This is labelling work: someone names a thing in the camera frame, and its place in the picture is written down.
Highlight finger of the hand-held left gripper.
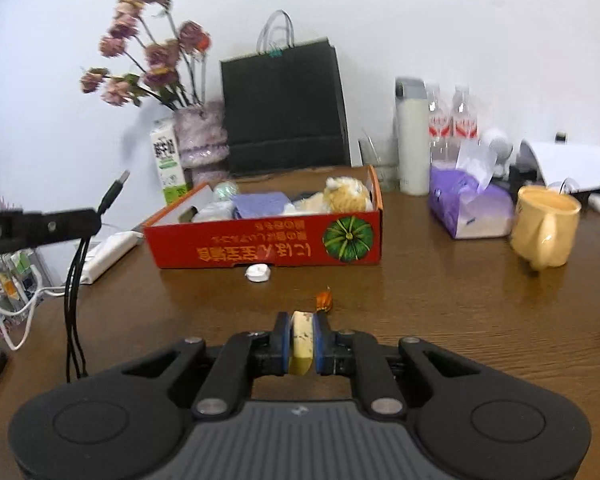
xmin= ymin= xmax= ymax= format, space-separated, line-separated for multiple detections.
xmin=19 ymin=207 xmax=103 ymax=250

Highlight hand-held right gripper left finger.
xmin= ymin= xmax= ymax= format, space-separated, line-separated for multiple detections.
xmin=121 ymin=311 xmax=293 ymax=420

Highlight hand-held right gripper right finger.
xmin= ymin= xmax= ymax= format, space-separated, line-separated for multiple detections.
xmin=312 ymin=312 xmax=481 ymax=418

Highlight small yellow block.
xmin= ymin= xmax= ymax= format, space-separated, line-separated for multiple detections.
xmin=291 ymin=311 xmax=315 ymax=376

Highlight black usb cable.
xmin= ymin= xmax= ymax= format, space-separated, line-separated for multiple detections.
xmin=65 ymin=170 xmax=131 ymax=383

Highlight pumpkin print cardboard box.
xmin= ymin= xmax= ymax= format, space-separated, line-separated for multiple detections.
xmin=143 ymin=165 xmax=384 ymax=270

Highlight wooden desktop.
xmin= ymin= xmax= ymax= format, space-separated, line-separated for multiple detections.
xmin=0 ymin=162 xmax=600 ymax=480

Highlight clear desk organizer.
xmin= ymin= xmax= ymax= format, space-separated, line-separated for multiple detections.
xmin=0 ymin=247 xmax=43 ymax=346

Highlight white power strip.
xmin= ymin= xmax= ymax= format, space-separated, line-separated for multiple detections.
xmin=80 ymin=232 xmax=143 ymax=285

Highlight green white milk carton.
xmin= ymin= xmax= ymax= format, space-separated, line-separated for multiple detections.
xmin=149 ymin=117 xmax=188 ymax=206

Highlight white tissue pack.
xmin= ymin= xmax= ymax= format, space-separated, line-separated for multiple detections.
xmin=192 ymin=202 xmax=233 ymax=223

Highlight orange cat plush toy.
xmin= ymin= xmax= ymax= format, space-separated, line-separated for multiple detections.
xmin=292 ymin=176 xmax=373 ymax=213

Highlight fuzzy pink vase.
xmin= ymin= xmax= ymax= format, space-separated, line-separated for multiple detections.
xmin=172 ymin=101 xmax=231 ymax=186

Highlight clear glass cup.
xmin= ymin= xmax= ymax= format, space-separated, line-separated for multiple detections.
xmin=358 ymin=137 xmax=400 ymax=192

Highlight dried pink flowers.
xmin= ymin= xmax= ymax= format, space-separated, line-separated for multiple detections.
xmin=80 ymin=0 xmax=213 ymax=111

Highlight purple tissue pack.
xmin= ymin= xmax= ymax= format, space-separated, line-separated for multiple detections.
xmin=428 ymin=140 xmax=515 ymax=240

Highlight clear glass straw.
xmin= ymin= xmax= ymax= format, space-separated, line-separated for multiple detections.
xmin=362 ymin=127 xmax=382 ymax=163

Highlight white thermos bottle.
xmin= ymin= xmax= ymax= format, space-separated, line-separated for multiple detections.
xmin=395 ymin=77 xmax=432 ymax=196

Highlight black paper bag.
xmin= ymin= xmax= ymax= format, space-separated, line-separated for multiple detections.
xmin=220 ymin=10 xmax=352 ymax=177

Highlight yellow mug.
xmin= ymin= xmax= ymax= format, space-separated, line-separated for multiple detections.
xmin=510 ymin=185 xmax=582 ymax=271

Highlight small white round gadget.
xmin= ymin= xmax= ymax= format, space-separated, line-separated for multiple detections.
xmin=480 ymin=129 xmax=515 ymax=177

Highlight white curved paper sheet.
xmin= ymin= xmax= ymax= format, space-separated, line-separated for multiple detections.
xmin=517 ymin=139 xmax=600 ymax=196

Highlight white cable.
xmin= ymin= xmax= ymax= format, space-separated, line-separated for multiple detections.
xmin=0 ymin=267 xmax=68 ymax=352

